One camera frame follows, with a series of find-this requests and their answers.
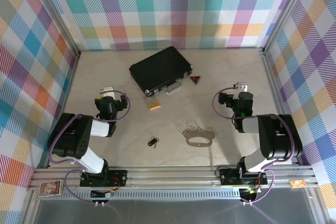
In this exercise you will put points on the aluminium side rail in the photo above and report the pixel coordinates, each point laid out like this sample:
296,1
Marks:
72,74
275,90

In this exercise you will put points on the aluminium front rail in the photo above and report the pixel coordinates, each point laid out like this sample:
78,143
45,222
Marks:
170,178

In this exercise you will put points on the small controller board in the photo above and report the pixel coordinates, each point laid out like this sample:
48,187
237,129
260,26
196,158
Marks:
249,192
103,194

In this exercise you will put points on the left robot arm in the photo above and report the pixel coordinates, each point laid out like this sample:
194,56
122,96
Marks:
71,134

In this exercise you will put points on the small picture card box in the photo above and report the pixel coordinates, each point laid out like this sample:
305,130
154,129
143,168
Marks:
50,188

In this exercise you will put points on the black briefcase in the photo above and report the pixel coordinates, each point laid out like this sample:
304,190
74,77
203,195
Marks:
160,69

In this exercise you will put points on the black fob keys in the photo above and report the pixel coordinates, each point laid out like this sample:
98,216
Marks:
152,142

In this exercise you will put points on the grey metal sheet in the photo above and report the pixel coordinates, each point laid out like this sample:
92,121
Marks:
170,212

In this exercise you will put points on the small orange wooden block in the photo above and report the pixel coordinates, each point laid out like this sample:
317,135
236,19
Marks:
154,106

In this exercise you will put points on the small orange card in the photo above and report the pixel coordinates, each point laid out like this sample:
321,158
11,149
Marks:
298,183

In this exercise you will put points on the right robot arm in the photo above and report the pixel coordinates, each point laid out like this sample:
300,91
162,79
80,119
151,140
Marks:
278,134

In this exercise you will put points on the aluminium frame post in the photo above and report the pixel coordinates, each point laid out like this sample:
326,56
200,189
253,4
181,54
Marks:
60,16
285,11

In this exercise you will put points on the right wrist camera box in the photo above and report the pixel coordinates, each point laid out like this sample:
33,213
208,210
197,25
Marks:
241,87

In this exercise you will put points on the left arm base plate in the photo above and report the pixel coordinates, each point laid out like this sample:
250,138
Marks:
118,176

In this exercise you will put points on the black red triangle badge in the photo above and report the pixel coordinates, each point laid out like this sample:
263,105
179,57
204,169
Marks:
195,79

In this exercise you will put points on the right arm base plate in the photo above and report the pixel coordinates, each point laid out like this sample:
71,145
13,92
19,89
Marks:
228,176

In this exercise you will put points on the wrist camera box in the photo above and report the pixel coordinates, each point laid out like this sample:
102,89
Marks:
107,91
241,87

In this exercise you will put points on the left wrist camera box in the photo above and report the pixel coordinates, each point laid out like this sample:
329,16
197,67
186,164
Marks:
107,91

